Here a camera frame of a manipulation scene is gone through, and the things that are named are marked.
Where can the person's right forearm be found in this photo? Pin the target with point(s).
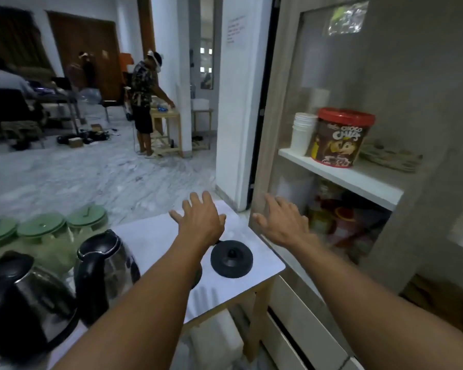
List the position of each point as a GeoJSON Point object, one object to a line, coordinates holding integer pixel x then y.
{"type": "Point", "coordinates": [370, 304]}

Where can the wood frame glass cabinet door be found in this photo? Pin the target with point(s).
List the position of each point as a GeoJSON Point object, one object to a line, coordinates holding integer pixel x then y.
{"type": "Point", "coordinates": [281, 73]}

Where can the light wooden trolley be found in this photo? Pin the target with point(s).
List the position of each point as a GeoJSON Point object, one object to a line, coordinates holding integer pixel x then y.
{"type": "Point", "coordinates": [166, 113]}

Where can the polka dot plates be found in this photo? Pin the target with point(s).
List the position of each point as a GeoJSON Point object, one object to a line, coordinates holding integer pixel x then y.
{"type": "Point", "coordinates": [389, 157]}

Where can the small wooden side table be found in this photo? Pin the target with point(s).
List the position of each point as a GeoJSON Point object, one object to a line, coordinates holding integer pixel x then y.
{"type": "Point", "coordinates": [202, 110]}

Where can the person's left hand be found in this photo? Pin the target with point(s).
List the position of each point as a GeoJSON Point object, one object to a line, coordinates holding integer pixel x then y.
{"type": "Point", "coordinates": [200, 227]}

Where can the person's left forearm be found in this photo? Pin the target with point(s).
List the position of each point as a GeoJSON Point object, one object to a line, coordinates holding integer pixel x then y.
{"type": "Point", "coordinates": [146, 315]}

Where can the red lid cereal tub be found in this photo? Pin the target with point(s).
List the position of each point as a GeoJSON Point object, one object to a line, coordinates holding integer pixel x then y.
{"type": "Point", "coordinates": [341, 142]}

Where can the white table with wooden legs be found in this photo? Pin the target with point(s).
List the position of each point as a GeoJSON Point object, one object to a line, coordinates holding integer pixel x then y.
{"type": "Point", "coordinates": [259, 319]}

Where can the white paper note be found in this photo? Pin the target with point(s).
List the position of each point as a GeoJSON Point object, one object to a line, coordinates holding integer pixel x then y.
{"type": "Point", "coordinates": [236, 30]}

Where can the black round kettle base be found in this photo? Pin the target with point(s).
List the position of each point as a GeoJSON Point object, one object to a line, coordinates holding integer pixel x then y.
{"type": "Point", "coordinates": [197, 277]}
{"type": "Point", "coordinates": [231, 262]}

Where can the stack of white paper cups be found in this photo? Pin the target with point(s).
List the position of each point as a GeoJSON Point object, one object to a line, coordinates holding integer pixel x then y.
{"type": "Point", "coordinates": [303, 134]}

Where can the small cardboard box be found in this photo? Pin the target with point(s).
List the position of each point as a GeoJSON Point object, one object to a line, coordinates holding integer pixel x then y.
{"type": "Point", "coordinates": [75, 142]}

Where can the clear pitcher with green lid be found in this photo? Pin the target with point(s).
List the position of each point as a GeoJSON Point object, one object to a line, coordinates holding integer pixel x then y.
{"type": "Point", "coordinates": [0, 230]}
{"type": "Point", "coordinates": [41, 226]}
{"type": "Point", "coordinates": [86, 216]}

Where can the dark brown curtain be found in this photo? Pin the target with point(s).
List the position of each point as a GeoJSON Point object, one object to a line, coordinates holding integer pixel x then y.
{"type": "Point", "coordinates": [15, 34]}

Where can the black chair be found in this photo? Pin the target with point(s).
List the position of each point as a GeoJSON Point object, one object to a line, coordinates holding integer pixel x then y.
{"type": "Point", "coordinates": [4, 107]}

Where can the person's right hand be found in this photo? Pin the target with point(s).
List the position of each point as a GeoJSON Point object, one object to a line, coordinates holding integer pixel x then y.
{"type": "Point", "coordinates": [285, 227]}

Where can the brown wooden door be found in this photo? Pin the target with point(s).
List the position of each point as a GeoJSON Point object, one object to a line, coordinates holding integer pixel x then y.
{"type": "Point", "coordinates": [85, 42]}

